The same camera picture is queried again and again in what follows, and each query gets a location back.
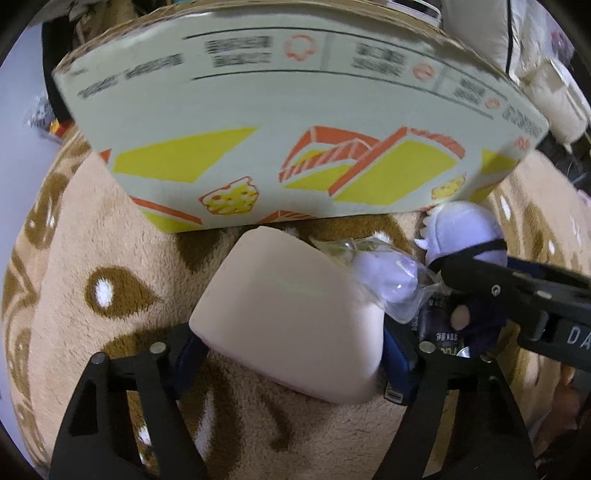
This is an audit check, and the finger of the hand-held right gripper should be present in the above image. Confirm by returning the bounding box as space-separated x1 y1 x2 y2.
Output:
427 237 507 268
441 256 555 324

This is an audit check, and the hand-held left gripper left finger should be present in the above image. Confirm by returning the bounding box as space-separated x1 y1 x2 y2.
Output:
48 323 209 480

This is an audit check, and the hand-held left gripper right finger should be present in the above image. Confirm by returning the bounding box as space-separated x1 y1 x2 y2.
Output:
369 323 539 480

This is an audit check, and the purple plush toy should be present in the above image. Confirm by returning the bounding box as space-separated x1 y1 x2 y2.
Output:
418 202 509 352

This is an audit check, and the pink swirl roll cushion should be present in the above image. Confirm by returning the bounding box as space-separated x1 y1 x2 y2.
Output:
189 227 386 404

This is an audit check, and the printed cardboard box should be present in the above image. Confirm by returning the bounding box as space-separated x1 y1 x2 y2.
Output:
52 0 550 234

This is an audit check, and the person's right hand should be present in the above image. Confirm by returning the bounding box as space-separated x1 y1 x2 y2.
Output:
551 369 591 435

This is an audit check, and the clear plastic toy packet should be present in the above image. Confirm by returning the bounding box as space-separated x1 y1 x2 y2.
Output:
309 236 467 358

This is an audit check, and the beige patterned blanket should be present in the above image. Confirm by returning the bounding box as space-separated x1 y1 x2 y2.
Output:
0 124 591 480

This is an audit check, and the cream pillow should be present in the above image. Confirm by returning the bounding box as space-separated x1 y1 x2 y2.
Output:
508 28 591 144

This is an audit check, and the clear bag of toys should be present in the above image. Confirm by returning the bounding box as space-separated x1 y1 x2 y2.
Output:
25 92 75 139

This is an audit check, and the black hanging coat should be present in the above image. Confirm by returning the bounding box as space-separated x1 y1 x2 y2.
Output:
41 21 77 123

